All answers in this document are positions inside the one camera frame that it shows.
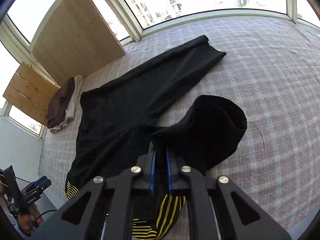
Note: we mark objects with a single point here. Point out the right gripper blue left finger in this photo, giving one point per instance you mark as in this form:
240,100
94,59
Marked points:
102,209

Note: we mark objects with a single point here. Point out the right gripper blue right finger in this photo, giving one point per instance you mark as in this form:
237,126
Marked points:
218,208

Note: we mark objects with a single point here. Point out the black sport sweatshirt yellow stripes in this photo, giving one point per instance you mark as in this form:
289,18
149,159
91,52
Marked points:
119,119

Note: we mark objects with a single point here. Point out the person's left hand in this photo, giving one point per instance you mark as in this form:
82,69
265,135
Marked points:
25,221

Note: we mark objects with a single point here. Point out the folded cream knit garment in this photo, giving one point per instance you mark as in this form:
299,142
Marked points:
70,111

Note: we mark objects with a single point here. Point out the folded dark brown garment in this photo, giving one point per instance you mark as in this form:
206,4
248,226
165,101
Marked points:
59,103

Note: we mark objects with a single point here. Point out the knotty pine plank board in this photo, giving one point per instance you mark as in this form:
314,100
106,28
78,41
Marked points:
31,93

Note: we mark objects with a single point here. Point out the pink plaid table cloth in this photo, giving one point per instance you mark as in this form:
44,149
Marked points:
271,71

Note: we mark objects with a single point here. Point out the large light wooden board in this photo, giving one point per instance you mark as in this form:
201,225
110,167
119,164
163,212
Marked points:
74,39

